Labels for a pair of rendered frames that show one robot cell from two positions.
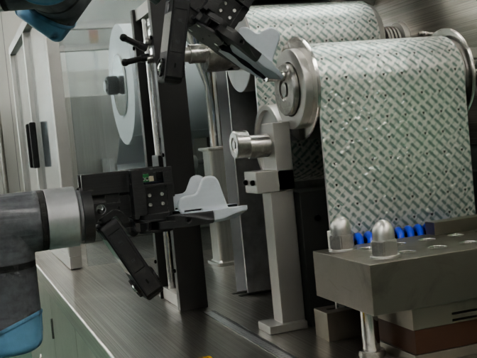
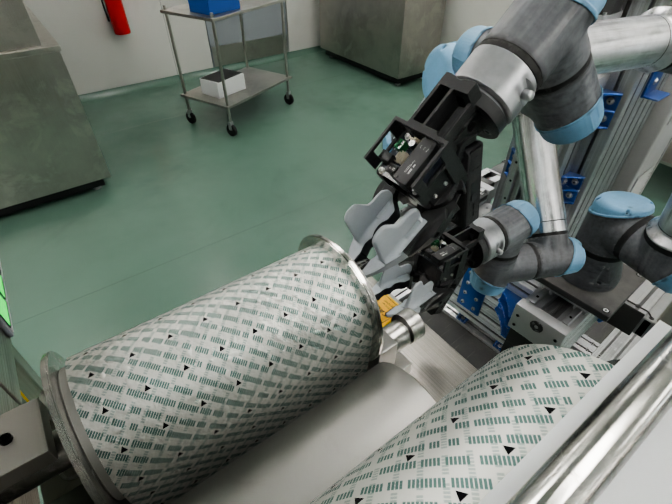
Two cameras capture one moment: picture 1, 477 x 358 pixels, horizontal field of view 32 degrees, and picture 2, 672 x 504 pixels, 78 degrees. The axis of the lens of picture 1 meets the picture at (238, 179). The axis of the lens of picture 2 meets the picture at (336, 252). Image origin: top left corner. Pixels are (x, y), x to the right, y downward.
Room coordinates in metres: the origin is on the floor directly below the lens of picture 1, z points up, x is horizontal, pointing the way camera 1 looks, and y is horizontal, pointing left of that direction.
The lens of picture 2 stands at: (1.50, -0.19, 1.58)
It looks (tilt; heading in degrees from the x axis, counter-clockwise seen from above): 41 degrees down; 162
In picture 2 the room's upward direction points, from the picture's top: straight up
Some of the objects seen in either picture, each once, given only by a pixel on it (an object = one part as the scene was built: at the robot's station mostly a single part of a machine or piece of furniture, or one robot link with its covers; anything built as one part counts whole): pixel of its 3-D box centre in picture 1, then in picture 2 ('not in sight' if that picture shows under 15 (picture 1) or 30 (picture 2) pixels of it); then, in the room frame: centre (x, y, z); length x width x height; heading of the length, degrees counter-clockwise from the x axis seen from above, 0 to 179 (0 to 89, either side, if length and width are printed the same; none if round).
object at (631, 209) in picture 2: not in sight; (616, 222); (0.95, 0.68, 0.98); 0.13 x 0.12 x 0.14; 4
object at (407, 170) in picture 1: (401, 180); not in sight; (1.19, -0.23, 1.11); 0.23 x 0.01 x 0.18; 109
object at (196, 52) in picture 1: (187, 54); not in sight; (1.42, 0.07, 1.34); 0.06 x 0.03 x 0.03; 109
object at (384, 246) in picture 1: (383, 238); not in sight; (1.00, -0.17, 1.05); 0.04 x 0.04 x 0.04
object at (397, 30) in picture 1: (384, 42); not in sight; (1.54, -0.29, 1.34); 0.07 x 0.07 x 0.07; 19
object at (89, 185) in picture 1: (127, 204); (447, 257); (1.06, 0.14, 1.12); 0.12 x 0.08 x 0.09; 109
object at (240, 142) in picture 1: (240, 144); (408, 325); (1.22, -0.01, 1.18); 0.04 x 0.02 x 0.04; 19
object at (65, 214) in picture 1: (63, 217); (479, 243); (1.04, 0.22, 1.11); 0.08 x 0.05 x 0.08; 19
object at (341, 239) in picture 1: (341, 233); not in sight; (1.08, -0.13, 1.05); 0.04 x 0.04 x 0.04
